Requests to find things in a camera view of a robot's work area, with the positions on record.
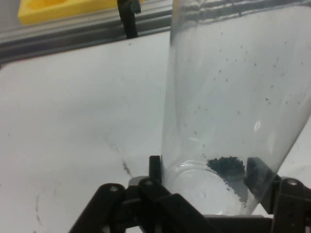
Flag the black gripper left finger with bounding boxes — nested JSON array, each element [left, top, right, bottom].
[[69, 155, 216, 233]]

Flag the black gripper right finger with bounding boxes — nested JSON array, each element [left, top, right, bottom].
[[244, 157, 306, 233]]

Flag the black seeds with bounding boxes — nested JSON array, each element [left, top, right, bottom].
[[207, 156, 245, 176]]

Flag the clear plastic jar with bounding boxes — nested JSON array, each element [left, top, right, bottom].
[[160, 0, 311, 217]]

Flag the yellow foam bin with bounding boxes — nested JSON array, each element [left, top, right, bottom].
[[18, 0, 146, 25]]

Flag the short aluminium frame rail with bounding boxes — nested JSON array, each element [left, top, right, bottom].
[[0, 8, 173, 64]]

